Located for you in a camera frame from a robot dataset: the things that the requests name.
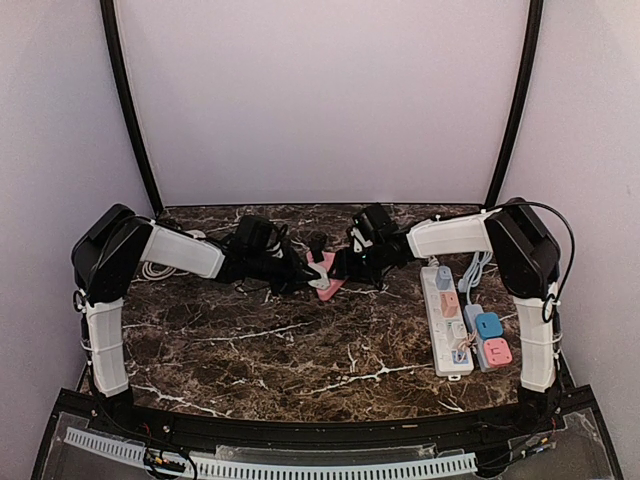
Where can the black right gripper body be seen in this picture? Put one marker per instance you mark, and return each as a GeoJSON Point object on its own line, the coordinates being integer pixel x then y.
{"type": "Point", "coordinates": [368, 267]}

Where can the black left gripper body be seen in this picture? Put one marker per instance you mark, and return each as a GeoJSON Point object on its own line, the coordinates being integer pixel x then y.
{"type": "Point", "coordinates": [282, 274]}

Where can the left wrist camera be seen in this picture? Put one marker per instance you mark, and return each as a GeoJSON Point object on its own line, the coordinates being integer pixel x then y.
{"type": "Point", "coordinates": [257, 234]}

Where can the grey-blue short power strip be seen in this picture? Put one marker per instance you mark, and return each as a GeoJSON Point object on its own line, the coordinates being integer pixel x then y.
{"type": "Point", "coordinates": [469, 313]}

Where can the pink square adapter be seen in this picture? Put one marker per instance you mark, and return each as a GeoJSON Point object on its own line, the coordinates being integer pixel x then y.
{"type": "Point", "coordinates": [497, 352]}

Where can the white charger with cable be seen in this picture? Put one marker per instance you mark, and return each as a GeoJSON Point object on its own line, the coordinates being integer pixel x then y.
{"type": "Point", "coordinates": [462, 340]}

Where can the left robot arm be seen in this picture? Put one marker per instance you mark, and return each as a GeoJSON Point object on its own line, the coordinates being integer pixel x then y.
{"type": "Point", "coordinates": [108, 255]}

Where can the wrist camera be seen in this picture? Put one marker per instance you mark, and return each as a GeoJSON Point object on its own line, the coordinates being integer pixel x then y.
{"type": "Point", "coordinates": [257, 234]}
{"type": "Point", "coordinates": [374, 223]}

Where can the black power adapter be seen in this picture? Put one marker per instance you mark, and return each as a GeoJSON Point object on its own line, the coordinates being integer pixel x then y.
{"type": "Point", "coordinates": [317, 245]}

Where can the white slotted cable duct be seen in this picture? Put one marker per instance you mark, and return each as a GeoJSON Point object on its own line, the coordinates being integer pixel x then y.
{"type": "Point", "coordinates": [229, 462]}

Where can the white square plug adapter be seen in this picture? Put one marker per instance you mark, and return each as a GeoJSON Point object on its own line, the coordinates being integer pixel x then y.
{"type": "Point", "coordinates": [320, 280]}

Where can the blue square adapter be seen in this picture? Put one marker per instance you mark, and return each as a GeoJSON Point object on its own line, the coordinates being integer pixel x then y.
{"type": "Point", "coordinates": [488, 326]}

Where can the pink charger block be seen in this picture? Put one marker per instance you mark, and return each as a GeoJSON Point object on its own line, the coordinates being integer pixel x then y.
{"type": "Point", "coordinates": [449, 304]}

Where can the pink triangular power strip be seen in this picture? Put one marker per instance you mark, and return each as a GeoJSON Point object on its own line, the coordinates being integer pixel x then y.
{"type": "Point", "coordinates": [336, 284]}

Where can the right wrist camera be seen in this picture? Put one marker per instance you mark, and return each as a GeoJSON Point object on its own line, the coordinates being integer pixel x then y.
{"type": "Point", "coordinates": [374, 223]}

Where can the long white power strip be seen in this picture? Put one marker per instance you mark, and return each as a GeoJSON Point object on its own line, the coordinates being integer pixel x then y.
{"type": "Point", "coordinates": [440, 330]}

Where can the blue charger block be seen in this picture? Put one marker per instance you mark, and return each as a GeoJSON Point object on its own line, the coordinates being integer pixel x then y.
{"type": "Point", "coordinates": [443, 278]}

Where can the black front frame rail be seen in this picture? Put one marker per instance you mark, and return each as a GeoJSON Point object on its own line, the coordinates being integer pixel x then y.
{"type": "Point", "coordinates": [482, 430]}

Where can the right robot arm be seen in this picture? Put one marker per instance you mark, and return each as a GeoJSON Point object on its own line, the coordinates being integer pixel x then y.
{"type": "Point", "coordinates": [526, 253]}

